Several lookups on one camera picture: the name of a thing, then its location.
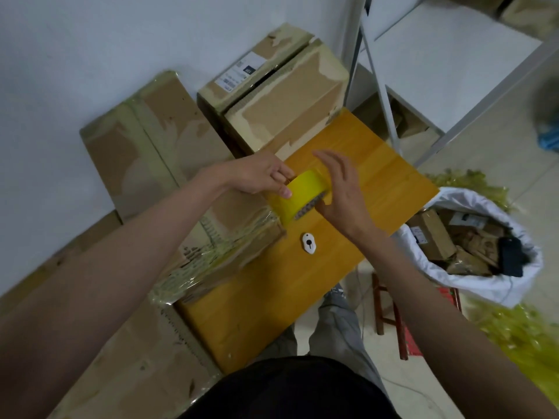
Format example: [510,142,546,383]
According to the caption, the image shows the large taped cardboard box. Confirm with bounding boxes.
[79,70,246,224]

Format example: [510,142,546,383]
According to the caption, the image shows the brown paper parcel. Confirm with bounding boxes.
[445,230,504,276]

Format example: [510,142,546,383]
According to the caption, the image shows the cardboard box under shelf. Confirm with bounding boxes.
[351,92,431,143]

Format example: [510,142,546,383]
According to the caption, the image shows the flat cardboard sheet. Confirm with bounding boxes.
[0,209,123,320]

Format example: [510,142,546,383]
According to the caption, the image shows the person's right forearm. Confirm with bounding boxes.
[357,226,559,419]

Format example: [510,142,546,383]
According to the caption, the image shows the white sack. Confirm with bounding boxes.
[392,187,545,309]

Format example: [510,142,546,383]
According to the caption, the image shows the small brown cardboard box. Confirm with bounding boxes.
[407,209,457,262]

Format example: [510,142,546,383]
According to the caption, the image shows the pile of yellow tape scraps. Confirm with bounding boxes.
[425,168,512,213]
[462,299,559,408]

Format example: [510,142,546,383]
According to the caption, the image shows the blue plastic bag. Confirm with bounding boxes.
[536,121,559,154]

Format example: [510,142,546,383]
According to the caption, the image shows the tall taped cardboard box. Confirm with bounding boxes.
[224,38,350,161]

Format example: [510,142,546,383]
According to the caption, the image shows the cardboard box with white label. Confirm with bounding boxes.
[196,23,316,123]

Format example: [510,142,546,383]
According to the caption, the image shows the cardboard box on shelf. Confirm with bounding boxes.
[499,0,559,40]

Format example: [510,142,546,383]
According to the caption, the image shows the black shirt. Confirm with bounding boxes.
[178,355,403,419]

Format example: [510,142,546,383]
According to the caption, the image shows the person's right hand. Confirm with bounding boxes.
[312,148,381,242]

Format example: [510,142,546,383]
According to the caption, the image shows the grey trousers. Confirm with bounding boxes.
[257,287,390,400]

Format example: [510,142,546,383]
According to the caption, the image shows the yellow packing tape roll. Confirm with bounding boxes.
[268,169,332,228]

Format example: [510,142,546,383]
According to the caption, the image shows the cardboard box with loose tape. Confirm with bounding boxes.
[150,187,287,307]

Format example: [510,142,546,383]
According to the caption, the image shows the black packet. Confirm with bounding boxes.
[497,237,530,278]

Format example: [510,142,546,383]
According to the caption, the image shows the person's left forearm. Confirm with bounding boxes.
[0,163,229,419]

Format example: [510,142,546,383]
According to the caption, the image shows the red wooden stool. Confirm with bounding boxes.
[371,272,464,361]

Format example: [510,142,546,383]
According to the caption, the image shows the person's left hand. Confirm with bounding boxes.
[217,152,296,200]

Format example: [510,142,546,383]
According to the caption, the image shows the white metal shelf unit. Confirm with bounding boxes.
[340,0,559,167]

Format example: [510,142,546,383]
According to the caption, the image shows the big worn cardboard box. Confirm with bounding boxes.
[47,296,224,419]

